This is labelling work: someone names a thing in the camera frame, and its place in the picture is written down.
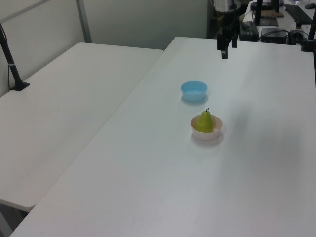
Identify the green pear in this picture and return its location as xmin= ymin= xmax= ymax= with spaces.
xmin=195 ymin=108 xmax=215 ymax=134

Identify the black device with green light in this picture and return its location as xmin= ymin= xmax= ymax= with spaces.
xmin=239 ymin=21 xmax=260 ymax=41

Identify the grey metal partition post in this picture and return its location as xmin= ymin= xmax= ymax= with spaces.
xmin=75 ymin=0 xmax=93 ymax=44

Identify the small camera on mount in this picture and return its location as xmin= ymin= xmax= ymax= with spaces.
xmin=288 ymin=24 xmax=307 ymax=45

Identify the black electronics box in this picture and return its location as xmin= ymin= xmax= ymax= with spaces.
xmin=260 ymin=27 xmax=290 ymax=44

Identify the black camera pole with base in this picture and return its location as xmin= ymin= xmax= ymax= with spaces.
xmin=0 ymin=22 xmax=31 ymax=92

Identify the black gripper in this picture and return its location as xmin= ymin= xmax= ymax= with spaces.
xmin=217 ymin=10 xmax=241 ymax=60

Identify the black keyboard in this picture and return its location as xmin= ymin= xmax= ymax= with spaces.
xmin=284 ymin=3 xmax=314 ymax=25

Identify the blue plastic bowl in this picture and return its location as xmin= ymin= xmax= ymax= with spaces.
xmin=180 ymin=80 xmax=208 ymax=102

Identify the pink plastic bowl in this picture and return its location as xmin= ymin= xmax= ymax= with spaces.
xmin=190 ymin=114 xmax=224 ymax=141

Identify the black clamp stand pole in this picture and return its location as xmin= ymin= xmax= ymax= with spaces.
xmin=300 ymin=19 xmax=316 ymax=53

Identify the thin black upright pole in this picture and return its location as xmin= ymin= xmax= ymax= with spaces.
xmin=255 ymin=0 xmax=264 ymax=26

